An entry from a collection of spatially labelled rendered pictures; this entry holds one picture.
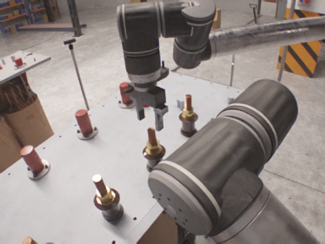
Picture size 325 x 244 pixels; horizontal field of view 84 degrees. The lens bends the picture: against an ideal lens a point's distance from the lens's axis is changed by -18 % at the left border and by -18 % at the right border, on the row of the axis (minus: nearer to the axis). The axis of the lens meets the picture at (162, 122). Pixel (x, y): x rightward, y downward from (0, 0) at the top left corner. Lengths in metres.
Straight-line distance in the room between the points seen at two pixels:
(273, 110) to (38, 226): 0.87
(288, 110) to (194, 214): 0.30
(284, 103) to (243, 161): 0.19
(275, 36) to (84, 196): 0.96
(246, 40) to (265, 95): 0.35
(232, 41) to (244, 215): 0.57
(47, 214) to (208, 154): 0.73
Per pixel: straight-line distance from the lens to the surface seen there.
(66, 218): 0.88
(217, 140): 0.36
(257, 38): 0.81
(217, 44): 0.74
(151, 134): 0.78
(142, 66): 0.60
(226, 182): 0.33
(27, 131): 2.38
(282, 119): 0.47
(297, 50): 5.51
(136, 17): 0.57
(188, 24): 0.58
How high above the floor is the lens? 2.06
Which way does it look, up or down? 37 degrees down
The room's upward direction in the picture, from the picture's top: 5 degrees counter-clockwise
